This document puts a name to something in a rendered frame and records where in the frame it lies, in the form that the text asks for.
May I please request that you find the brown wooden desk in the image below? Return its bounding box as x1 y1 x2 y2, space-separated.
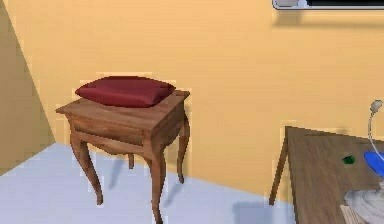
268 125 384 224

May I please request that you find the dark red cushion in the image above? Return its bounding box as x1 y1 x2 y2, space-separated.
74 75 177 109

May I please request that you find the blue flat object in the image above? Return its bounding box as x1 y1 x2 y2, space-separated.
363 151 384 178

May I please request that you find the grey desk lamp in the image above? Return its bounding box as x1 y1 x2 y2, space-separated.
367 99 384 163

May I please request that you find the tan wooden box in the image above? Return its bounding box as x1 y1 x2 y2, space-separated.
339 204 368 224

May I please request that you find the white ribbed vase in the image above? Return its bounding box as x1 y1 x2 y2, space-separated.
343 181 384 224

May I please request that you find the brown wooden side table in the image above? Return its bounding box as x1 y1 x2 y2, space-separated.
55 89 191 224

